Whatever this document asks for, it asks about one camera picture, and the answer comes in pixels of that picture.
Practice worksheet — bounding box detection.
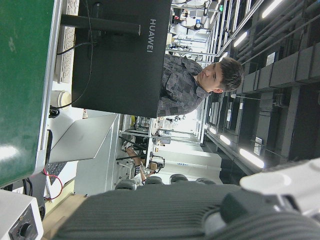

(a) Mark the silver laptop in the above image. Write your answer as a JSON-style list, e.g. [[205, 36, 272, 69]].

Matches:
[[44, 113, 120, 187]]

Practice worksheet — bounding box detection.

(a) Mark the seated background person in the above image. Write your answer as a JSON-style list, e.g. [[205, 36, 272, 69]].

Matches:
[[124, 146, 148, 186]]

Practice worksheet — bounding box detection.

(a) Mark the white conveyor speed controller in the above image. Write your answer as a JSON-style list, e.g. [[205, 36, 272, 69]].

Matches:
[[0, 189, 45, 240]]

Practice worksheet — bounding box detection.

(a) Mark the black computer monitor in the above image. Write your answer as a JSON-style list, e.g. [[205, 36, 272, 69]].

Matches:
[[59, 0, 172, 118]]

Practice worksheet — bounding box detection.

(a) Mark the black monitor cable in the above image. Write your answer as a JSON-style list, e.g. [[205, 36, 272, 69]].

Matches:
[[56, 0, 97, 107]]

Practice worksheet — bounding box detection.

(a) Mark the thin red cable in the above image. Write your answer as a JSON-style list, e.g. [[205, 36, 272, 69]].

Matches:
[[42, 166, 64, 201]]

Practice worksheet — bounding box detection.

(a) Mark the black ventilation duct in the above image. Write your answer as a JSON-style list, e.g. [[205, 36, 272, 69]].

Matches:
[[241, 42, 320, 94]]

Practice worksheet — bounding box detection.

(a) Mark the white keyboard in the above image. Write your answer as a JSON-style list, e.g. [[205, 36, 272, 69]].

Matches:
[[53, 0, 80, 84]]

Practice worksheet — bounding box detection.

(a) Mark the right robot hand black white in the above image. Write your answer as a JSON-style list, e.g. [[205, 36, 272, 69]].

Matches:
[[51, 157, 320, 240]]

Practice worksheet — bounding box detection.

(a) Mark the person in grey patterned shirt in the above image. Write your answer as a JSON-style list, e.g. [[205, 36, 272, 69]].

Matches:
[[156, 53, 245, 118]]

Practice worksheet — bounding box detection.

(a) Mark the green conveyor belt aluminium frame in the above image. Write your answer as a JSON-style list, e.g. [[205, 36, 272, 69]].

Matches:
[[0, 0, 63, 188]]

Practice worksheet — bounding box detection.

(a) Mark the white paper cup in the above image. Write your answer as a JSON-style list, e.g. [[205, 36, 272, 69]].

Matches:
[[49, 90, 73, 111]]

